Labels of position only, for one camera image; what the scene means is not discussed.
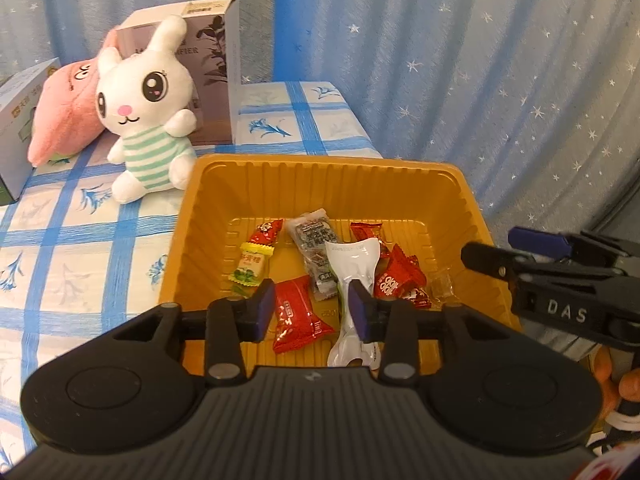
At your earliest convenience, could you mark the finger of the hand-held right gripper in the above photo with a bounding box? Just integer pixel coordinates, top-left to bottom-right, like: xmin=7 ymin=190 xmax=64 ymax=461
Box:
xmin=507 ymin=227 xmax=631 ymax=263
xmin=460 ymin=241 xmax=539 ymax=282

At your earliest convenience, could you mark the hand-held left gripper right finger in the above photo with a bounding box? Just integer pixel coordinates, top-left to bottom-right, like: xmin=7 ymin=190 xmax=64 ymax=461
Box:
xmin=347 ymin=280 xmax=571 ymax=385

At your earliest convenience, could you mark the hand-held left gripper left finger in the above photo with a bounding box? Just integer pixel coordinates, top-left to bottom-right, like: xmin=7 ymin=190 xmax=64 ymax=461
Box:
xmin=55 ymin=279 xmax=277 ymax=387

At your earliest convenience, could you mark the red snack packet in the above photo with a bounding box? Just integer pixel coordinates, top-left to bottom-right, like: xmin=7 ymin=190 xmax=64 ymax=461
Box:
xmin=272 ymin=275 xmax=336 ymax=356
xmin=387 ymin=242 xmax=432 ymax=309

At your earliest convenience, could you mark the yellow green candy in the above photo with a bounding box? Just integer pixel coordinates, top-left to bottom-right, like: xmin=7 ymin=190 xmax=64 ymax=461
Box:
xmin=231 ymin=241 xmax=277 ymax=292

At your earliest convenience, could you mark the silver white pouch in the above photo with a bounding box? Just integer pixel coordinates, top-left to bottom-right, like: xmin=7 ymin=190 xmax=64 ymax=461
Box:
xmin=323 ymin=240 xmax=384 ymax=369

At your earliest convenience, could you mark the small red candy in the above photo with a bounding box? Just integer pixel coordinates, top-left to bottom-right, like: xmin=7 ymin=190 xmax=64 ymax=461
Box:
xmin=349 ymin=221 xmax=384 ymax=247

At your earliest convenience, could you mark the dark sesame cake packet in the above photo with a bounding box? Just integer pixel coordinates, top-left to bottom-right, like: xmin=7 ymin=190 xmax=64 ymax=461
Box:
xmin=286 ymin=208 xmax=347 ymax=302

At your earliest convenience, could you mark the gold plastic tray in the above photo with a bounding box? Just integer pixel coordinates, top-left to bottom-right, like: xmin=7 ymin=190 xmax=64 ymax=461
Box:
xmin=159 ymin=154 xmax=523 ymax=378

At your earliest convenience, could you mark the person's right hand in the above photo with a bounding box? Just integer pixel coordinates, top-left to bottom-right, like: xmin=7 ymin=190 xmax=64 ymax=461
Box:
xmin=596 ymin=349 xmax=640 ymax=412

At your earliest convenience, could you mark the white bunny plush toy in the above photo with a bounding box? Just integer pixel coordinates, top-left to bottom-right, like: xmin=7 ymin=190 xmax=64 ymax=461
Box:
xmin=95 ymin=14 xmax=198 ymax=205

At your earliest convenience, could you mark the blue checked tablecloth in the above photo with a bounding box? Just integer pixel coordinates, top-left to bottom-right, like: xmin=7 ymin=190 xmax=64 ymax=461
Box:
xmin=0 ymin=80 xmax=385 ymax=466

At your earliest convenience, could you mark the blue star curtain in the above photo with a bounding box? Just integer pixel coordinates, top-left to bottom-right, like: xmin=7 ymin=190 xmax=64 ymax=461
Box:
xmin=0 ymin=0 xmax=640 ymax=281

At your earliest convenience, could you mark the grey white carton box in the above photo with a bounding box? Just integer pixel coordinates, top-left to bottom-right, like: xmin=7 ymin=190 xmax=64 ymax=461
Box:
xmin=116 ymin=0 xmax=240 ymax=147

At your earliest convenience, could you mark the pink plush toy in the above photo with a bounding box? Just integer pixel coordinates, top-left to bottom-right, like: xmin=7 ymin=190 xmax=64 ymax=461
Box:
xmin=27 ymin=30 xmax=121 ymax=167

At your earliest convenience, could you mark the green white carton box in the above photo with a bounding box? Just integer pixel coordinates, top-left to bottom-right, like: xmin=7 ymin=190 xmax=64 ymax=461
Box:
xmin=0 ymin=57 xmax=61 ymax=206

